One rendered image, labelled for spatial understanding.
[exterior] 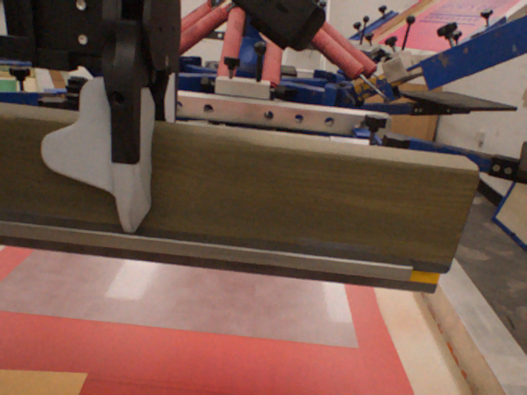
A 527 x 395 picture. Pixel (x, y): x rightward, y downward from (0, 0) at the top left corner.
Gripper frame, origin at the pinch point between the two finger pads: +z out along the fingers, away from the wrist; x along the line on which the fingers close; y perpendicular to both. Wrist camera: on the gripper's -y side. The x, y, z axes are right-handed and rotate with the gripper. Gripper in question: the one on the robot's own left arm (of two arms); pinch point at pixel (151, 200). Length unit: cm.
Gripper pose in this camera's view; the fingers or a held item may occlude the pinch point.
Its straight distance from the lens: 28.8
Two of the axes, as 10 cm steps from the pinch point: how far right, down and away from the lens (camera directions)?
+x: -0.4, 3.9, -9.2
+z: -1.1, 9.1, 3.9
